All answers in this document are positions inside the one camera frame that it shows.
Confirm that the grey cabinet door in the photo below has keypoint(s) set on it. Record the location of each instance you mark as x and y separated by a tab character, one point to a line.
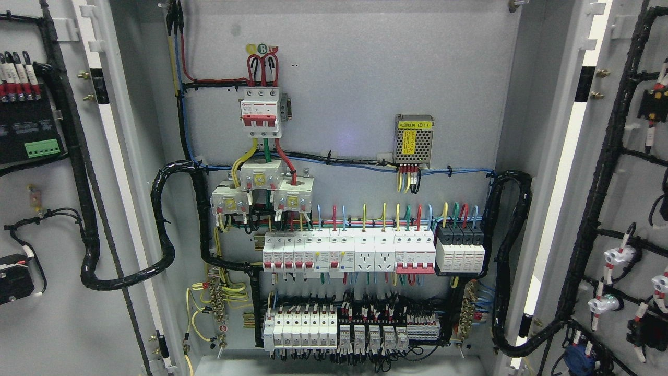
70	329
577	78

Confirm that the white socket breaker row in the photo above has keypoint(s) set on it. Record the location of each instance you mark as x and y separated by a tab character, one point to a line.
326	250

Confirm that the metal mesh power supply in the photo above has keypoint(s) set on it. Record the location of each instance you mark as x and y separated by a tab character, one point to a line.
414	135

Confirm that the red main circuit breaker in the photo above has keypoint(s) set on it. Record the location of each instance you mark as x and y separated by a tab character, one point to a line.
261	112

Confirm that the white current transformers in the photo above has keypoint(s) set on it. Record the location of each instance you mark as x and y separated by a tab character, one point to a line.
259	181

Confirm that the black white surge protector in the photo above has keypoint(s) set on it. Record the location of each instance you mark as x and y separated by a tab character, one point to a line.
459	251

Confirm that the lower relay terminal row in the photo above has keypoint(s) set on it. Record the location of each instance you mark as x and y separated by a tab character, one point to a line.
351	331

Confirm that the brass left ground bar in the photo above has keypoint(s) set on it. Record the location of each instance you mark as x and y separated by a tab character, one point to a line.
216	297

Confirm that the brass ground bar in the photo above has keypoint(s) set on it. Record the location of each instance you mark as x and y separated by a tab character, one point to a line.
216	297
467	310

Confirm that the brass right ground bar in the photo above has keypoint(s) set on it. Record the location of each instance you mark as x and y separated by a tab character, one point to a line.
467	310

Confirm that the black digital power meter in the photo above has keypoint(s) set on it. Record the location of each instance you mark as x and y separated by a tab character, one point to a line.
28	130

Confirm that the red handle triple breaker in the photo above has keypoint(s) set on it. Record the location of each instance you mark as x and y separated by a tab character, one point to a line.
415	252

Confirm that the white rotary selector switch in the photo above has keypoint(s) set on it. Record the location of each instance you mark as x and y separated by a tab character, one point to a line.
16	281

